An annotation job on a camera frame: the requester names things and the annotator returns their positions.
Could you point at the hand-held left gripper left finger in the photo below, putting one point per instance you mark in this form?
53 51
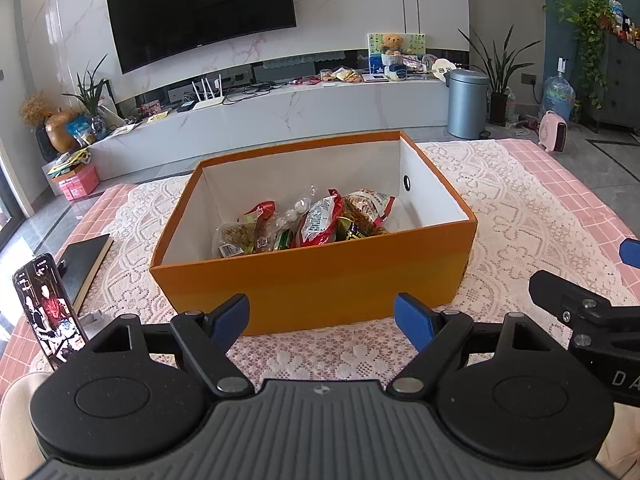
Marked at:
232 316

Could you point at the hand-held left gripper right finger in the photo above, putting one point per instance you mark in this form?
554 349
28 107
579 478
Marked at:
412 320

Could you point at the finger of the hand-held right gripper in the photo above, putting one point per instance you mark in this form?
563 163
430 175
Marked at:
555 287
631 251

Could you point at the clear pickled greens packet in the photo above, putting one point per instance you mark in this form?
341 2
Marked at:
235 237

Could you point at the green striped snack packet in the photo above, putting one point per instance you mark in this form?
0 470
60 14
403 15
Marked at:
282 240

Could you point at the orange cardboard box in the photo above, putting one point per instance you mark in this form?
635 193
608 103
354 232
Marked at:
325 285

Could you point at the brown drumstick snack packet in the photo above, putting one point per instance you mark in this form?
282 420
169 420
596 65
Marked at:
260 215

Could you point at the black dried fruit packet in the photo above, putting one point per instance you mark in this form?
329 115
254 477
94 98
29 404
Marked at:
352 232

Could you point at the golden noodle snack packet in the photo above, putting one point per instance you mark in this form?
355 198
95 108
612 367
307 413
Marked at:
367 210

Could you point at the clear white balls packet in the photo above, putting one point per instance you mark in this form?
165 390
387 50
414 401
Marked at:
292 210

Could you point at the red foil snack packet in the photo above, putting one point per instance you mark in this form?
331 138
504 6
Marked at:
320 220

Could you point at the white lace tablecloth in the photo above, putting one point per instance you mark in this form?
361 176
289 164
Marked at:
525 220

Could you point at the pink checked tablecloth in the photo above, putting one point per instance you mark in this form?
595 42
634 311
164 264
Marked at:
590 185

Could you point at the white phone stand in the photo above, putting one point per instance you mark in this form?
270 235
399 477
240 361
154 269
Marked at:
100 322

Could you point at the pink space heater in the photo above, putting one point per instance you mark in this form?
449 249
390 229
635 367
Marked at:
552 132

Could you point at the black notebook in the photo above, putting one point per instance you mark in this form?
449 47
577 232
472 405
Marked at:
85 265

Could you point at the dark grey cabinet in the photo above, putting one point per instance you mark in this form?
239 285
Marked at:
622 85

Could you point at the blue water bottle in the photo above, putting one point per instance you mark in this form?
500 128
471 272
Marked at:
558 95

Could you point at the black smartphone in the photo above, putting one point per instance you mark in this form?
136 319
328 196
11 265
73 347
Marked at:
47 310

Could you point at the pink gift box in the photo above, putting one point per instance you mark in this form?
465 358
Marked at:
80 184

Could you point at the grey metal trash can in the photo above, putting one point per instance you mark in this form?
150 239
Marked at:
466 105

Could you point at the white router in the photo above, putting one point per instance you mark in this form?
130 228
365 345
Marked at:
207 100

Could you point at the potted snake plant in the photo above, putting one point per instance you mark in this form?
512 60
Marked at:
500 75

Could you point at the white marble television console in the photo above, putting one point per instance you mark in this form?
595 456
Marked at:
310 110

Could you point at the hanging green vine plant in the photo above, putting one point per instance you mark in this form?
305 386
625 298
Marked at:
587 25

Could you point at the golden round vase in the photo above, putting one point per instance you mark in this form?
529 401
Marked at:
62 132

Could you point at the pile of yellow packets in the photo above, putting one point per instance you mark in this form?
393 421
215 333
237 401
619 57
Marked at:
347 75

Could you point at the small potted grass plant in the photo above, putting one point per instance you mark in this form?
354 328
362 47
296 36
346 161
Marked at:
92 100

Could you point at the brown teddy bear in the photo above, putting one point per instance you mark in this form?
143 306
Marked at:
391 44

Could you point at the green picture board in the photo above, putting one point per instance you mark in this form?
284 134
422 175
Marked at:
415 42

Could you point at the dried flower bunch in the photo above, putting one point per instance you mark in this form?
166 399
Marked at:
35 109

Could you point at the black wall socket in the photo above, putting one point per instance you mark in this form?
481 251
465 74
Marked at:
529 79

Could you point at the black wall television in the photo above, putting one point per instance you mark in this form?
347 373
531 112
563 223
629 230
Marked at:
200 10

